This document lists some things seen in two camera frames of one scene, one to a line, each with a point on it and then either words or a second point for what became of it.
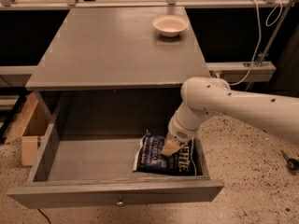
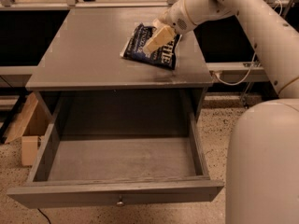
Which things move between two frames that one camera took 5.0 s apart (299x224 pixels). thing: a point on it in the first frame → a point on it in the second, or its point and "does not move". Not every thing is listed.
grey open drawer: (85, 152) does not move
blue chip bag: (149, 158) → (163, 54)
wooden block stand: (31, 124) does not move
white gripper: (179, 132) → (175, 19)
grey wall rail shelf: (242, 72) does not move
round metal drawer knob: (120, 203) does not move
